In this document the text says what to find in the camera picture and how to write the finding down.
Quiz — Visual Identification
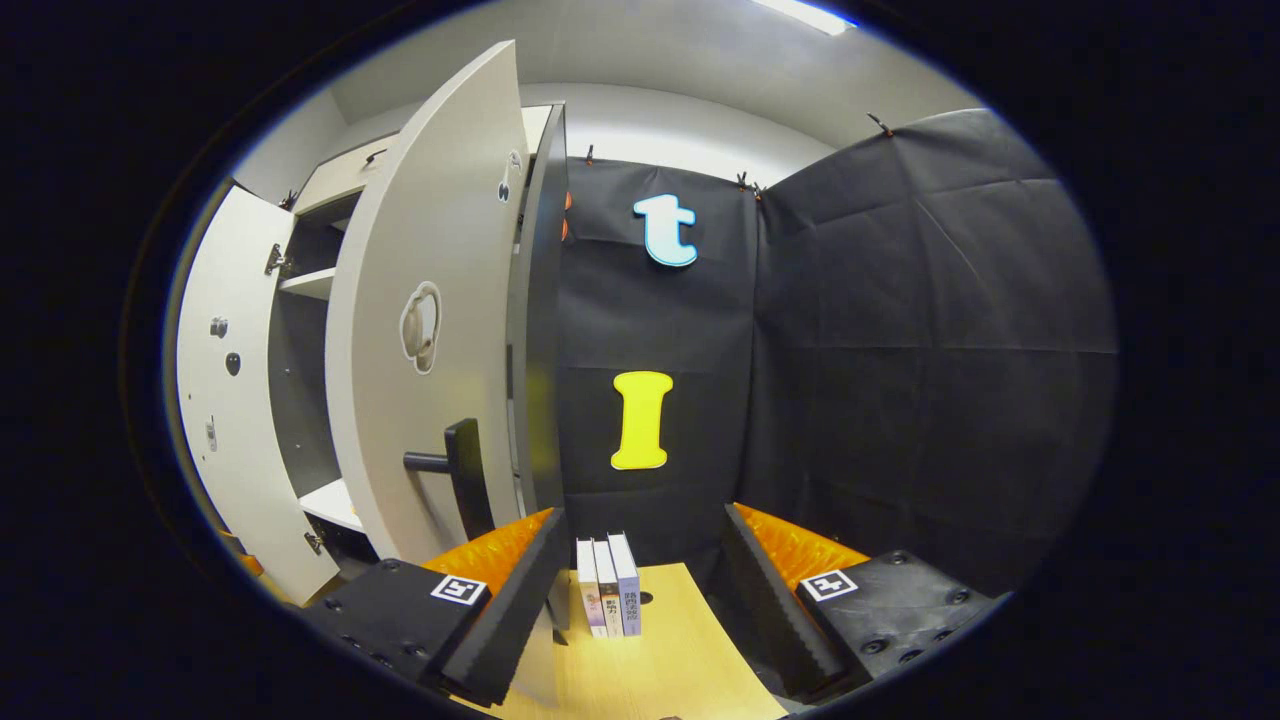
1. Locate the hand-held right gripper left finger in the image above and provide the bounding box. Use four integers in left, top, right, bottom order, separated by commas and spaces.
300, 507, 573, 709

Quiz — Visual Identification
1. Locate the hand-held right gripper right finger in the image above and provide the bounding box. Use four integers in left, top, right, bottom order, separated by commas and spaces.
722, 502, 1002, 701

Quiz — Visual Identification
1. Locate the white shoe cabinet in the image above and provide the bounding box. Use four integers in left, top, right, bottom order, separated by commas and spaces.
265, 100, 571, 633

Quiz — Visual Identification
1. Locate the white shoe cabinet door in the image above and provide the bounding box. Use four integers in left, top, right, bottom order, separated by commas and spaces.
325, 40, 563, 703
175, 183, 342, 607

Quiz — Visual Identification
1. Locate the white cabinet shelf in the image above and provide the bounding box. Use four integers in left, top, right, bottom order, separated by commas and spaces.
278, 268, 337, 302
298, 478, 367, 534

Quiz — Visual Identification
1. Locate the white cabinet drawer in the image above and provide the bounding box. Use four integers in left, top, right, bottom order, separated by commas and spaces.
292, 134, 402, 217

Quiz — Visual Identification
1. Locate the white pink book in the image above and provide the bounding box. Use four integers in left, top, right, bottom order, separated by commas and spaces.
577, 540, 608, 640

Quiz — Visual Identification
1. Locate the white orange book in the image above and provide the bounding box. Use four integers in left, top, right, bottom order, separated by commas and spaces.
593, 538, 625, 639

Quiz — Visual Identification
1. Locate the lavender book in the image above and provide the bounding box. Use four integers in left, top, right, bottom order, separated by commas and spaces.
608, 533, 643, 638

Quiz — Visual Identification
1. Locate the black backdrop cloth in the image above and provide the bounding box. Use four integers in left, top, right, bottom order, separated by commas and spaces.
555, 108, 1118, 601

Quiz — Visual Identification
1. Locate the ceiling light panel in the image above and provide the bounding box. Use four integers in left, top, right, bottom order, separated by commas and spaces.
755, 0, 858, 37

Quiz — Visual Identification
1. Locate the black door handle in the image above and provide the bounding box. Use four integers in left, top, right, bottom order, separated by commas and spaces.
403, 418, 497, 542

